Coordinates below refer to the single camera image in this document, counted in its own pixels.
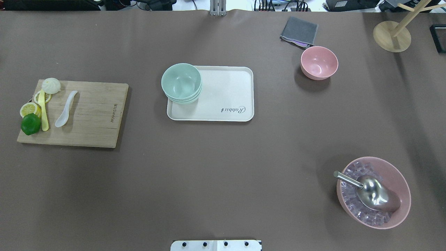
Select bottom green bowl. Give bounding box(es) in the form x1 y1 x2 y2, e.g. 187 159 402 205
167 92 201 104

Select cream serving tray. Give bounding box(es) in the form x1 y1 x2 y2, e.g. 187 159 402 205
166 66 254 122

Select aluminium frame post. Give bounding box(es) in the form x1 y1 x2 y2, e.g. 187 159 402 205
210 0 227 16

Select grey folded cloth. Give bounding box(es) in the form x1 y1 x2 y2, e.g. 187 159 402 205
280 16 318 49

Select lemon half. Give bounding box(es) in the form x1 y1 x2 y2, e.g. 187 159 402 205
20 102 42 118

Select bamboo cutting board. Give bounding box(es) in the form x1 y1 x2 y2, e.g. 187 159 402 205
17 81 129 148

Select clear ice cubes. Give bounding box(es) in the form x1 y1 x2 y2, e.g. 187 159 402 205
341 161 392 227

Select large pink bowl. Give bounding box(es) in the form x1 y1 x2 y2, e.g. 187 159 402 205
336 156 412 230

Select middle green bowl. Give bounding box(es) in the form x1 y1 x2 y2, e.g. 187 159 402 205
165 85 203 104

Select wooden mug tree stand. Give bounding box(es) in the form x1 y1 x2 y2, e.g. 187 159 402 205
372 0 446 53

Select yellow plastic spoon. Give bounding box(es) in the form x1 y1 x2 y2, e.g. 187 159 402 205
38 89 49 131

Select small pink bowl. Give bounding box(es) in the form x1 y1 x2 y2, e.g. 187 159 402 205
300 46 339 81

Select green bowl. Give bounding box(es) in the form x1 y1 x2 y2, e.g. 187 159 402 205
167 92 201 104
161 63 202 100
165 85 203 104

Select green lime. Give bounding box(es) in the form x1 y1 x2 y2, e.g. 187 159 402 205
21 113 41 136

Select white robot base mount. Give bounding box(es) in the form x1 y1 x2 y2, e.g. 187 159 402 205
170 239 263 251

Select top green bowl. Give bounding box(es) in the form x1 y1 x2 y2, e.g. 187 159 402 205
161 63 202 100

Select lemon slice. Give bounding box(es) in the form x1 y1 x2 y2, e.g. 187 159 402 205
33 91 52 104

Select metal ice scoop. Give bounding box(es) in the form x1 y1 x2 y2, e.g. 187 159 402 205
333 171 401 212

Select white ceramic spoon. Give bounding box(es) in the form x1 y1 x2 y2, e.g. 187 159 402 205
54 90 78 128

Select black box at edge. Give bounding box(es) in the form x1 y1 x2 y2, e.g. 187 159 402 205
430 24 446 53

